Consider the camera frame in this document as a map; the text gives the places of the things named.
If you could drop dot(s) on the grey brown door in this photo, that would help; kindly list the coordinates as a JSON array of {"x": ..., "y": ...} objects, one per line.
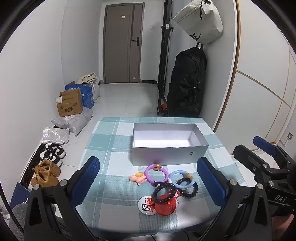
[{"x": 118, "y": 46}]

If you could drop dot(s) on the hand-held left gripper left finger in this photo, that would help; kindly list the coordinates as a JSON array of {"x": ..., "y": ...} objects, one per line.
[{"x": 86, "y": 180}]

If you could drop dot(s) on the dark blue flat box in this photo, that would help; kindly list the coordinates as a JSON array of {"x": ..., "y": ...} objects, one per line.
[{"x": 19, "y": 194}]

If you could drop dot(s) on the large blue carton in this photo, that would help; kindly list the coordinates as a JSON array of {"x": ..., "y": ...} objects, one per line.
[{"x": 87, "y": 97}]

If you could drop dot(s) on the white round badge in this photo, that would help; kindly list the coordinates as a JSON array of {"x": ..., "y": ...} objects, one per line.
[{"x": 144, "y": 206}]

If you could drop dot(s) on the white hanging bag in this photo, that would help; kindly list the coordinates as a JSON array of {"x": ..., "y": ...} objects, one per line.
[{"x": 203, "y": 20}]

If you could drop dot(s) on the wall socket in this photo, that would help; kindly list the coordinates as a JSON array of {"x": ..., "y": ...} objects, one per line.
[{"x": 289, "y": 136}]

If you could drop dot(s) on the teal plaid tablecloth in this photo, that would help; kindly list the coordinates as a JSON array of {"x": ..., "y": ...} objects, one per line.
[{"x": 111, "y": 143}]

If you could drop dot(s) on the brown cardboard carton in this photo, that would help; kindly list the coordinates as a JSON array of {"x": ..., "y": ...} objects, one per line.
[{"x": 69, "y": 104}]

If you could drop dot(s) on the black metal rack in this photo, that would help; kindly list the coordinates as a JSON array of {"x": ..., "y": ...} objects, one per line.
[{"x": 164, "y": 58}]

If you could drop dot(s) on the black marble patterned board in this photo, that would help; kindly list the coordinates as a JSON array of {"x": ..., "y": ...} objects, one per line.
[{"x": 29, "y": 168}]

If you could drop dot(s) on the pink pig charm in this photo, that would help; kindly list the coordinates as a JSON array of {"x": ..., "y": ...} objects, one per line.
[{"x": 138, "y": 179}]

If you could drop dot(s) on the beige cloth bag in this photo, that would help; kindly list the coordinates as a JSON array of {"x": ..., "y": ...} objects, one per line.
[{"x": 87, "y": 77}]

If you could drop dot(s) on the brown boot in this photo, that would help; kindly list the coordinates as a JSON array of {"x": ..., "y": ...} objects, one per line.
[
  {"x": 44, "y": 179},
  {"x": 52, "y": 168}
]

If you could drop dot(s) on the grey fabric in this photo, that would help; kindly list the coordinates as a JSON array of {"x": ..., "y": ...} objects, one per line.
[{"x": 19, "y": 222}]

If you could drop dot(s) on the grey parcel bag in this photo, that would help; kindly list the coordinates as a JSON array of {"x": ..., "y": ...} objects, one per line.
[{"x": 74, "y": 121}]

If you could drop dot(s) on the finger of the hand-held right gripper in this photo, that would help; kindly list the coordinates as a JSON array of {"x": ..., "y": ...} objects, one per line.
[
  {"x": 266, "y": 144},
  {"x": 249, "y": 160}
]

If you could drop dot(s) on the black white sneaker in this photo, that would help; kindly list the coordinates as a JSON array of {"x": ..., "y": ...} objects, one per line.
[
  {"x": 52, "y": 160},
  {"x": 56, "y": 150}
]

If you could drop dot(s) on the black backpack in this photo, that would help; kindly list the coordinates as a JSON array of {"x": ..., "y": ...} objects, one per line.
[{"x": 187, "y": 81}]

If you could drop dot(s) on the white plastic bag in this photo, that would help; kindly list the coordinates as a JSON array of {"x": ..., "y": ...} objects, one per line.
[{"x": 96, "y": 91}]

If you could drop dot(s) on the small blue carton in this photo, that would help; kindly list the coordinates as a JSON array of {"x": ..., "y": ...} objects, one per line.
[{"x": 72, "y": 87}]

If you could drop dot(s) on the grey cardboard box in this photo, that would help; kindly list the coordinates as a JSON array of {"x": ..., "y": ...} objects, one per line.
[{"x": 161, "y": 157}]

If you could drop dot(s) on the orange floor item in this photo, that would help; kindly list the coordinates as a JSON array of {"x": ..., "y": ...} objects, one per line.
[{"x": 164, "y": 109}]

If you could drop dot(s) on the red round badge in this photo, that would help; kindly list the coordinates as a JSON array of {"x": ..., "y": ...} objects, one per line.
[{"x": 165, "y": 208}]

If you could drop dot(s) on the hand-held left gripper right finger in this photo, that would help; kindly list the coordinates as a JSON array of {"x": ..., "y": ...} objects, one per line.
[{"x": 210, "y": 183}]

